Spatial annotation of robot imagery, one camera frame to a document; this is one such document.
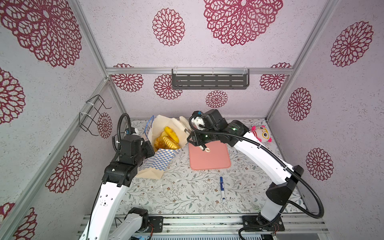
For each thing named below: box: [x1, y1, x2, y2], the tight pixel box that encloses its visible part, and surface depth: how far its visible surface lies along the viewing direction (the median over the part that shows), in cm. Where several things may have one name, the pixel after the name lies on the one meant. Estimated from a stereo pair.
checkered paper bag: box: [135, 114, 189, 179], surface depth 80 cm
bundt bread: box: [154, 137, 166, 150], surface depth 97 cm
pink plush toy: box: [251, 125, 273, 143], surface depth 105 cm
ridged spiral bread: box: [160, 135, 181, 150], surface depth 85 cm
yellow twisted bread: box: [164, 126, 180, 143], surface depth 92 cm
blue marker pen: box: [220, 176, 226, 200], surface depth 87 cm
